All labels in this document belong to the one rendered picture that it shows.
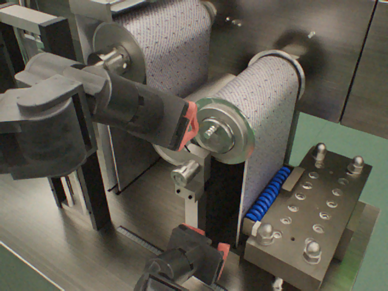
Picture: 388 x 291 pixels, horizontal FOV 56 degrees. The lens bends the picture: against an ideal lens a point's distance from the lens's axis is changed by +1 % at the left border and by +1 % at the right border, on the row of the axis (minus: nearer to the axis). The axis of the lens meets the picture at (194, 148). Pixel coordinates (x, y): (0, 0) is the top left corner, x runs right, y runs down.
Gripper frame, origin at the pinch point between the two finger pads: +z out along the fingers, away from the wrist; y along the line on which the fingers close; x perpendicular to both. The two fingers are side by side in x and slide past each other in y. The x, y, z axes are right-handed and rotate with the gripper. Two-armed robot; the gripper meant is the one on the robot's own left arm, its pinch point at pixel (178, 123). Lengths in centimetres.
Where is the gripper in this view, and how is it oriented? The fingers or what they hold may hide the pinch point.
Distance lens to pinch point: 55.4
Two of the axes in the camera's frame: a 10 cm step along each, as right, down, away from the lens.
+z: 4.3, 1.1, 8.9
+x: 3.5, -9.3, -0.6
